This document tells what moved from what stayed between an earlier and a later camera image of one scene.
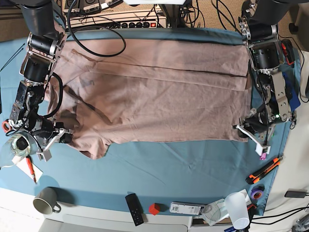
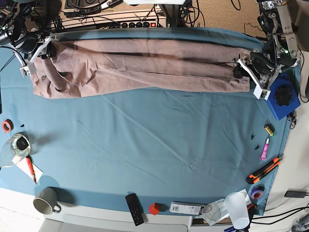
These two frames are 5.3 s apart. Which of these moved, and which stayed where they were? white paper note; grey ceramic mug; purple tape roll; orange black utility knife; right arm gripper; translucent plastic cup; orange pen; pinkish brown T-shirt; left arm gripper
Moved: right arm gripper; left arm gripper; pinkish brown T-shirt
Stayed: purple tape roll; translucent plastic cup; orange pen; orange black utility knife; white paper note; grey ceramic mug
